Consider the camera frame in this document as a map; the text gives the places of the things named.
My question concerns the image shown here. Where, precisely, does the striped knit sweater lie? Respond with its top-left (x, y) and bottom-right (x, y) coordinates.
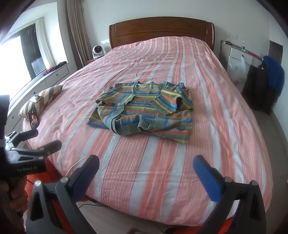
top-left (87, 82), bottom-right (193, 143)

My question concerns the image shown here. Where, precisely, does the person's left hand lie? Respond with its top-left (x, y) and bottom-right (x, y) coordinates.
top-left (10, 176), bottom-right (28, 213)

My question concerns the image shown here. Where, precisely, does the smartphone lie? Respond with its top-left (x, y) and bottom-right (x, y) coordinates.
top-left (28, 107), bottom-right (40, 130)

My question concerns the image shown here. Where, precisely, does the striped cushion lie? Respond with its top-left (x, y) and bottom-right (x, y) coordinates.
top-left (19, 85), bottom-right (63, 120)

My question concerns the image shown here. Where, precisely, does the white window cabinet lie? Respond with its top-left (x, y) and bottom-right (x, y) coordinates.
top-left (5, 64), bottom-right (70, 134)

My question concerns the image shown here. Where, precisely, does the pink striped bed cover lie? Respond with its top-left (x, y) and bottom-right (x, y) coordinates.
top-left (27, 37), bottom-right (273, 226)

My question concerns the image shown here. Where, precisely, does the white sheer curtain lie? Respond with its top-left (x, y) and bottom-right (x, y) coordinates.
top-left (35, 17), bottom-right (56, 69)

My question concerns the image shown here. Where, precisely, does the white round fan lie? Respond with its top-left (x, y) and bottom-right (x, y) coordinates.
top-left (92, 45), bottom-right (104, 59)

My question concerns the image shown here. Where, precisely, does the black jacket on chair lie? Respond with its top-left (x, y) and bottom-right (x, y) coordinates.
top-left (242, 63), bottom-right (278, 115)

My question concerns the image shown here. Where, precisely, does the brown curtain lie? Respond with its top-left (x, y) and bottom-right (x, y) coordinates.
top-left (66, 1), bottom-right (92, 69)

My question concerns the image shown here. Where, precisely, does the white plastic bag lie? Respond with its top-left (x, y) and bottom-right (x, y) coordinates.
top-left (227, 56), bottom-right (247, 85)

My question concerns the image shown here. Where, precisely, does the blue garment on chair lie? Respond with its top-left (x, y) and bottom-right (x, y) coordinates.
top-left (263, 56), bottom-right (285, 96)

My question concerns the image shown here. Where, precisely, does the wooden headboard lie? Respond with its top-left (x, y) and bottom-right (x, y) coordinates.
top-left (109, 17), bottom-right (215, 50)

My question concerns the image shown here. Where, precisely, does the white bedside desk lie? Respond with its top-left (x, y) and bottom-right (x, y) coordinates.
top-left (219, 40), bottom-right (262, 93)

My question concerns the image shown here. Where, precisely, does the water bottle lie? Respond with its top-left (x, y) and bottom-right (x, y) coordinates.
top-left (242, 41), bottom-right (246, 51)

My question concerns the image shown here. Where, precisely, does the black cable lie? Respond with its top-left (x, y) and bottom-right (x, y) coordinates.
top-left (27, 177), bottom-right (109, 209)

